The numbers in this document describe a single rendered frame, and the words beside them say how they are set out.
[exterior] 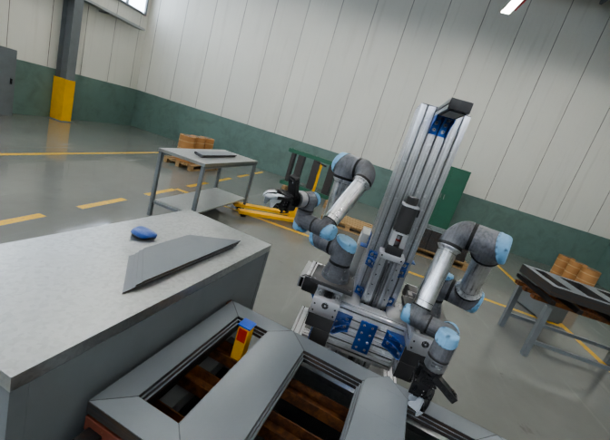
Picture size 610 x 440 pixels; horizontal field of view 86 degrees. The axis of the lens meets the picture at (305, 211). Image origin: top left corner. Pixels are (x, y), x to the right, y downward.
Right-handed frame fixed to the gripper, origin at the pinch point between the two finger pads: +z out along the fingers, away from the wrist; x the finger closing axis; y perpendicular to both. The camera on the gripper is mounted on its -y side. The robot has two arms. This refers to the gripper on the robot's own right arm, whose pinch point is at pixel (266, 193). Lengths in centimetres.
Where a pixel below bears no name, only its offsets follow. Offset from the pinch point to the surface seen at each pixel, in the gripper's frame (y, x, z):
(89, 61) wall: 118, 1075, -320
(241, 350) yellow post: 67, -18, -1
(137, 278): 41, 11, 36
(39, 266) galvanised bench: 45, 31, 59
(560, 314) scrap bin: 105, -183, -560
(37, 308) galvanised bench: 42, 7, 66
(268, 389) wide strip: 55, -43, 12
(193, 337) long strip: 60, -8, 18
